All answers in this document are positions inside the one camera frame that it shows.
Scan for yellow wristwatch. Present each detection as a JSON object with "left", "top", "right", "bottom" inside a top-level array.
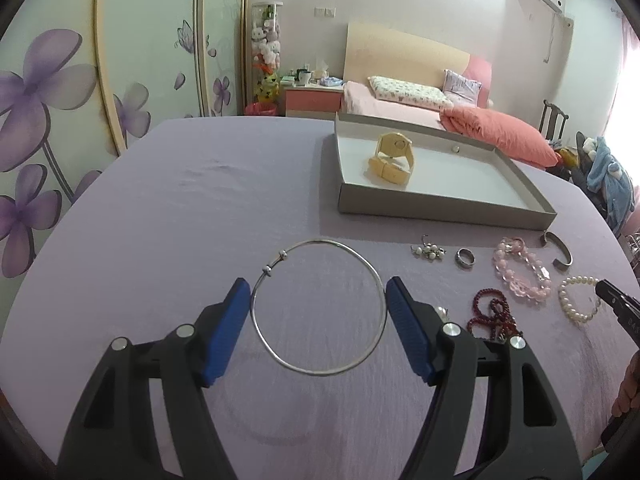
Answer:
[{"left": 368, "top": 131, "right": 416, "bottom": 188}]

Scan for dark red bead bracelet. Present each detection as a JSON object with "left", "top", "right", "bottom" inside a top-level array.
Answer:
[{"left": 467, "top": 287, "right": 525, "bottom": 343}]

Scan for purple tablecloth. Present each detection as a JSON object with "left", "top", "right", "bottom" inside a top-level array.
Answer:
[{"left": 0, "top": 115, "right": 640, "bottom": 480}]

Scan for pink headboard cushion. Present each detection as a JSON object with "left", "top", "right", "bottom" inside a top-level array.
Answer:
[{"left": 465, "top": 55, "right": 493, "bottom": 108}]

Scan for blue plush garment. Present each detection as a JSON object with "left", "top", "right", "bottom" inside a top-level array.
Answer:
[{"left": 586, "top": 136, "right": 637, "bottom": 211}]

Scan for silver cuff bangle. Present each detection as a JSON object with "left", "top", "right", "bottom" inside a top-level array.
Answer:
[{"left": 541, "top": 231, "right": 574, "bottom": 267}]

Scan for pink bed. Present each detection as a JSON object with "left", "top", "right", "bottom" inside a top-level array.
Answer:
[{"left": 342, "top": 81, "right": 501, "bottom": 131}]

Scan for pink crystal bead bracelet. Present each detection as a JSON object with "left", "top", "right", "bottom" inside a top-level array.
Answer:
[{"left": 494, "top": 236, "right": 553, "bottom": 297}]

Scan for pink curtain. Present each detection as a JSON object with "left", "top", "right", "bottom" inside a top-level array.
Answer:
[{"left": 612, "top": 10, "right": 640, "bottom": 136}]

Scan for white bead earrings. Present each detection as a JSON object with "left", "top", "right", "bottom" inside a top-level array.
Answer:
[{"left": 411, "top": 235, "right": 447, "bottom": 262}]

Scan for floral white pillow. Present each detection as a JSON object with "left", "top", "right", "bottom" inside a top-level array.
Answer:
[{"left": 367, "top": 75, "right": 453, "bottom": 111}]

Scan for purple patterned pillow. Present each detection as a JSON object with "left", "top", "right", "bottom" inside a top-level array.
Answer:
[{"left": 442, "top": 69, "right": 485, "bottom": 106}]

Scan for silver hoop necklace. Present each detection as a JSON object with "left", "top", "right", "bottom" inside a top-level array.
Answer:
[{"left": 248, "top": 241, "right": 388, "bottom": 377}]

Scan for pink white nightstand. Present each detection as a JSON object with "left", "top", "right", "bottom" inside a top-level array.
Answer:
[{"left": 284, "top": 82, "right": 346, "bottom": 118}]

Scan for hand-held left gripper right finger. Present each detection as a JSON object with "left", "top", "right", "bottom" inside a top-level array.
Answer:
[{"left": 385, "top": 276, "right": 586, "bottom": 480}]

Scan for coral pink quilt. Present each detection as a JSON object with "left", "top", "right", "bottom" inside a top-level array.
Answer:
[{"left": 440, "top": 106, "right": 562, "bottom": 168}]

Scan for beige wooden headboard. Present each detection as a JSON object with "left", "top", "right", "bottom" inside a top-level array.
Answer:
[{"left": 343, "top": 21, "right": 472, "bottom": 92}]

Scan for flower print wardrobe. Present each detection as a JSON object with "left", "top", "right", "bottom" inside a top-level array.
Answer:
[{"left": 0, "top": 0, "right": 251, "bottom": 281}]

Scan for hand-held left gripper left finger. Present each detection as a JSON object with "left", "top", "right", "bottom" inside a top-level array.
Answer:
[{"left": 55, "top": 277, "right": 251, "bottom": 480}]

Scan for dark wooden chair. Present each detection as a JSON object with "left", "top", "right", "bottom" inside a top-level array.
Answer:
[{"left": 539, "top": 100, "right": 571, "bottom": 143}]

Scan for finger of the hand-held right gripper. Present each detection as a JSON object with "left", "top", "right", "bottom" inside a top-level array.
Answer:
[{"left": 595, "top": 279, "right": 640, "bottom": 351}]

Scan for grey cardboard tray box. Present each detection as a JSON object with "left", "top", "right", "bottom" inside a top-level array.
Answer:
[{"left": 334, "top": 112, "right": 557, "bottom": 231}]

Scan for white pearl bracelet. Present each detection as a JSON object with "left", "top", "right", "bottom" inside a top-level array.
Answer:
[{"left": 558, "top": 275, "right": 603, "bottom": 326}]

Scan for yellow plush toy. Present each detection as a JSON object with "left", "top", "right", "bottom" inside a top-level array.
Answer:
[{"left": 255, "top": 72, "right": 281, "bottom": 103}]

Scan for clear tube of plush toys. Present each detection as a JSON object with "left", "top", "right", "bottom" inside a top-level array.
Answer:
[{"left": 248, "top": 2, "right": 285, "bottom": 106}]

